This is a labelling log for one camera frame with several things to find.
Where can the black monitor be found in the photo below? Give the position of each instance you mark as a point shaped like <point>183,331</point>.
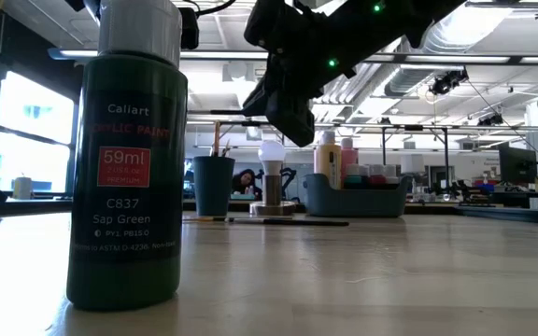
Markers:
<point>516,163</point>

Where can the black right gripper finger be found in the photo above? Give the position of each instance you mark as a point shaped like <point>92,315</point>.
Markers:
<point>257,103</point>

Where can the silver ventilation duct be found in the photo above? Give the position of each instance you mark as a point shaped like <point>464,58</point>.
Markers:
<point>474,28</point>

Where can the black paintbrush silver ferrule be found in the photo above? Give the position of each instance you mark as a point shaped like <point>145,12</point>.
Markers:
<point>226,150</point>

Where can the black paintbrush dark bristles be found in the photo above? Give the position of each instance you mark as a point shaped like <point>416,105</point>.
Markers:
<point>297,222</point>

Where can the teal ribbed plastic cup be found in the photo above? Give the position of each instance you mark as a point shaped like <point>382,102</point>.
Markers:
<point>213,186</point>

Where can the teal plastic storage bin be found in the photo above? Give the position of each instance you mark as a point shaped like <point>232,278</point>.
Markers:
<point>329,200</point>

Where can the person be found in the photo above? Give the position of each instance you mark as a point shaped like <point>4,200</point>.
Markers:
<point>245,179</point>

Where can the black ceiling camera cluster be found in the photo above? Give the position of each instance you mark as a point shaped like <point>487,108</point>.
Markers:
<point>491,120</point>
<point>446,83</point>

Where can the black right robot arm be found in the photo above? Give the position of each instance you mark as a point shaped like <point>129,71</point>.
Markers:
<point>381,28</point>

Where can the large pink paint bottle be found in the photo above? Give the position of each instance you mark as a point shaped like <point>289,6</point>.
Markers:
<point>348,156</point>

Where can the long ceiling light bar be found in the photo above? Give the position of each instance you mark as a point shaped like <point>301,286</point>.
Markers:
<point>222,55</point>

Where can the small dark paint bottle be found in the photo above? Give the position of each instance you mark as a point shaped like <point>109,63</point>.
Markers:
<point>126,186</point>

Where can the small purple paint bottle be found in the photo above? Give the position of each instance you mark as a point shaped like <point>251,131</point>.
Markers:
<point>365,170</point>

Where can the large yellow paint bottle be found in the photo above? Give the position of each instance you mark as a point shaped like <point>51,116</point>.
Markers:
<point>327,161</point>

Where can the small turquoise paint bottle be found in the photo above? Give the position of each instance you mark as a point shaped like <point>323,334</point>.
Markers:
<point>353,179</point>

